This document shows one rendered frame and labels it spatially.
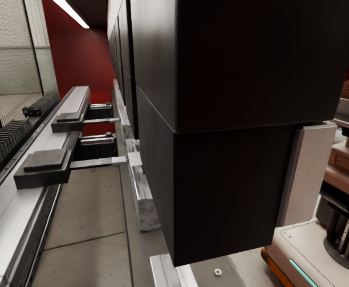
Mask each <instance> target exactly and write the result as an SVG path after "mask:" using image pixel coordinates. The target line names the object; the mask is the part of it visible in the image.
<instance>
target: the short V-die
mask: <svg viewBox="0 0 349 287"><path fill-rule="evenodd" d="M138 151H140V142H138V145H135V143H134V142H133V143H132V152H138ZM136 168H137V172H138V175H139V179H140V182H147V178H146V176H145V172H144V169H143V166H142V165H140V166H136Z"/></svg>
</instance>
